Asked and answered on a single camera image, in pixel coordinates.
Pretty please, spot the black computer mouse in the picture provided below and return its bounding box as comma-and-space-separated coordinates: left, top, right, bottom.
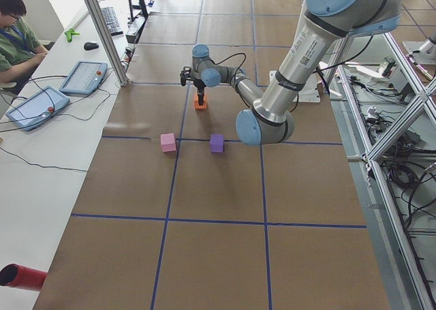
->
83, 42, 99, 51

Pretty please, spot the aluminium frame post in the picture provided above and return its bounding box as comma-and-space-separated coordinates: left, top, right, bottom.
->
84, 0, 129, 87

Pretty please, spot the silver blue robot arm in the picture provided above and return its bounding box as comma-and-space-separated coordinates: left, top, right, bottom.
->
180, 0, 401, 146

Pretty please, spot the black keyboard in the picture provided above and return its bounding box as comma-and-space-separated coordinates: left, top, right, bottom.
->
100, 7, 123, 36

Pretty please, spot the green clamp tool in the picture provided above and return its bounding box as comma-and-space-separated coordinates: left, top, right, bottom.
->
64, 28, 80, 43

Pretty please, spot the red cylinder tube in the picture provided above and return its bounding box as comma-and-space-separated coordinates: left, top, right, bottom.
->
1, 264, 47, 292

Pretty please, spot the teach pendant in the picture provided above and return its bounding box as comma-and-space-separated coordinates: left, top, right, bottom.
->
6, 86, 70, 131
59, 61, 108, 95

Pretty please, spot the teach pendant far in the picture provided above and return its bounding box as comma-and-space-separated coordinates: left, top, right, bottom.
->
59, 61, 108, 95

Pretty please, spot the aluminium frame rail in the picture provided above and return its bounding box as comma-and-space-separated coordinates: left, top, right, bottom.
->
335, 33, 436, 310

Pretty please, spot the teach pendant near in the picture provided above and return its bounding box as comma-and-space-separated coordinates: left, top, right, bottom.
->
6, 86, 70, 131

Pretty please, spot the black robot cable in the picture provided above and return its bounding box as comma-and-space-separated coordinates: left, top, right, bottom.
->
213, 52, 247, 76

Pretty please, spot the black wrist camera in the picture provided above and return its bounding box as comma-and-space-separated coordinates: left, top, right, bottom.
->
180, 66, 192, 87

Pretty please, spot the purple foam block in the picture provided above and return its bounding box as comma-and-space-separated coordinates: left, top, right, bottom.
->
210, 134, 224, 153

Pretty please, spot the orange foam block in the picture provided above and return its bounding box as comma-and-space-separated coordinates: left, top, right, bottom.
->
193, 93, 209, 111

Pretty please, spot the pink foam block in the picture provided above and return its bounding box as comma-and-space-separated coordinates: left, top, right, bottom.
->
160, 133, 176, 153

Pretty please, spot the person in green shirt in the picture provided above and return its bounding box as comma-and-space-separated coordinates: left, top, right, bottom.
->
1, 0, 48, 84

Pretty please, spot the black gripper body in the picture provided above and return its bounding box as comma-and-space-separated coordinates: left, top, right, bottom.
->
193, 80, 206, 91

